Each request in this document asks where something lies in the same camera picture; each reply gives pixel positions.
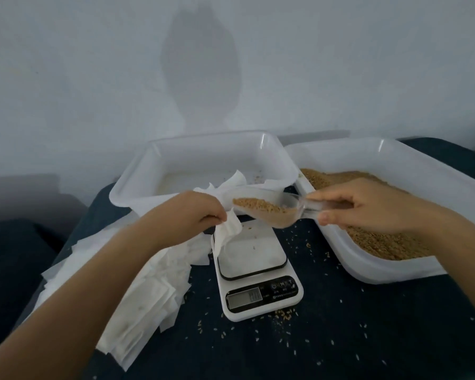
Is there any person's right hand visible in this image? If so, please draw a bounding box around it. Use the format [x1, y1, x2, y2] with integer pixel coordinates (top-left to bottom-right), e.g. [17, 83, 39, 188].
[305, 178, 430, 236]

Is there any person's left hand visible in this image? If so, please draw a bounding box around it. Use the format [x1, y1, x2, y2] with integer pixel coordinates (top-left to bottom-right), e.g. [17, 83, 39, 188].
[141, 191, 229, 252]

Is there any white mesh bag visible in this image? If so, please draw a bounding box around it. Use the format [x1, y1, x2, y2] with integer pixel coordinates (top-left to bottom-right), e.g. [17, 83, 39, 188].
[211, 203, 245, 258]
[193, 183, 221, 196]

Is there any brown grain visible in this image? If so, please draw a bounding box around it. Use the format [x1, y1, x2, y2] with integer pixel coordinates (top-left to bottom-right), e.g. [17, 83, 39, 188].
[233, 168, 438, 261]

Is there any white plastic tub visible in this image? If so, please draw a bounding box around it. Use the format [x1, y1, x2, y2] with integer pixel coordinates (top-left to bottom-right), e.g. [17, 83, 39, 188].
[108, 130, 300, 217]

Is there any white tray of grain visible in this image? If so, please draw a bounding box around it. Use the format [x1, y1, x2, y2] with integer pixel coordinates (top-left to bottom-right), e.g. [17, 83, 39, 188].
[285, 137, 475, 285]

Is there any clear plastic scoop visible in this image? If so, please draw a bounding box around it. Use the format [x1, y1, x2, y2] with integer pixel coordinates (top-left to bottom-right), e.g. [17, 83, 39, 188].
[231, 188, 357, 230]

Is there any pile of white bags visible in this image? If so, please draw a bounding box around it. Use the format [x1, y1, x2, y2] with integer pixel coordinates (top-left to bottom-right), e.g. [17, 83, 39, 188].
[32, 208, 216, 371]

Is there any person's right forearm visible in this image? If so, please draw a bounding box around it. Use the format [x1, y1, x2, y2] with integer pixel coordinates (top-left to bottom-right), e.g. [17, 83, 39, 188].
[415, 203, 475, 329]

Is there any person's left forearm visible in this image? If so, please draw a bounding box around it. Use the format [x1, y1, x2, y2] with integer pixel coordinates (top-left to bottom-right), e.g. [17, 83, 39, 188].
[0, 225, 175, 380]

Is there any white digital kitchen scale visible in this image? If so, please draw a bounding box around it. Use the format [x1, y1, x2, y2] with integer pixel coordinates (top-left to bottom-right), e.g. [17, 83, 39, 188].
[212, 219, 305, 322]

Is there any dark blue tablecloth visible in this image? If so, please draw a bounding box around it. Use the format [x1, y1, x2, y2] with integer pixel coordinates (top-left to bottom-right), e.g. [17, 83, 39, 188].
[0, 219, 68, 357]
[0, 138, 475, 380]

